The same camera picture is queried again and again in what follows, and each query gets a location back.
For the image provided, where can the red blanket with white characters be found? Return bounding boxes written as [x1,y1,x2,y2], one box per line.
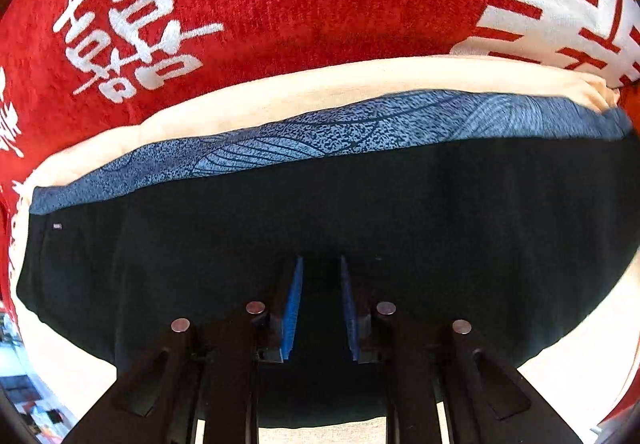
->
[0,0,640,325]

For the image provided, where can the black pants with blue waistband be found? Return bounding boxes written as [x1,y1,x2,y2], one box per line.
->
[15,90,640,429]

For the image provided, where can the cream cushion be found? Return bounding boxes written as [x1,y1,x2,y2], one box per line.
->
[17,56,639,442]

